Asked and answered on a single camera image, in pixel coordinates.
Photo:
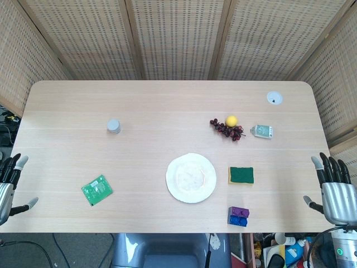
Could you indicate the small white timer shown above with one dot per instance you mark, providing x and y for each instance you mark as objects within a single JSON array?
[{"x": 262, "y": 131}]

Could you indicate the black rounded object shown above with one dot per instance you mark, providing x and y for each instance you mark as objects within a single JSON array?
[{"x": 276, "y": 261}]

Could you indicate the green snack packet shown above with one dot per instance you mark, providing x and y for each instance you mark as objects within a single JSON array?
[{"x": 97, "y": 190}]

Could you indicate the woven bamboo screen panel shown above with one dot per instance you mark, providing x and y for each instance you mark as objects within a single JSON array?
[
  {"x": 270, "y": 39},
  {"x": 19, "y": 56},
  {"x": 346, "y": 152},
  {"x": 178, "y": 39},
  {"x": 83, "y": 39},
  {"x": 334, "y": 92}
]

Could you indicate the dark red grape bunch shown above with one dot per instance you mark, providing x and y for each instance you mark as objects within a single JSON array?
[{"x": 227, "y": 130}]

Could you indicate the blue plastic bottle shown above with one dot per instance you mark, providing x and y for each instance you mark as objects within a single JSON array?
[{"x": 294, "y": 251}]

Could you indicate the white perforated bracket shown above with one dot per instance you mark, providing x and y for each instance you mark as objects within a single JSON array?
[{"x": 215, "y": 242}]

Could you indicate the white paper cup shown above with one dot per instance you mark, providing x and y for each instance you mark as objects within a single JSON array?
[{"x": 280, "y": 238}]

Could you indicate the blue toy brick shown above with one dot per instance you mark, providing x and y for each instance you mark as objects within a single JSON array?
[{"x": 237, "y": 221}]

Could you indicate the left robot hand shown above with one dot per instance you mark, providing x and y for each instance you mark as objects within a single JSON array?
[{"x": 6, "y": 195}]

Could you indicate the green yellow sponge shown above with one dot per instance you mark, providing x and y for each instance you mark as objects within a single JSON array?
[{"x": 241, "y": 174}]

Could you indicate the purple toy brick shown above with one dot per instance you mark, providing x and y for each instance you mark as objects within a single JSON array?
[{"x": 238, "y": 211}]

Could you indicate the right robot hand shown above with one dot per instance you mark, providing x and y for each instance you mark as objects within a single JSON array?
[{"x": 338, "y": 201}]

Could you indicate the yellow lemon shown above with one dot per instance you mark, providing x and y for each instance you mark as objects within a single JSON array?
[{"x": 231, "y": 121}]

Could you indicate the white plate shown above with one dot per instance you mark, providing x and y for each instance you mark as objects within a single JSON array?
[{"x": 191, "y": 178}]

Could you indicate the grey cylindrical can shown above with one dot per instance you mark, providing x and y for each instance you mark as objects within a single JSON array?
[{"x": 113, "y": 126}]

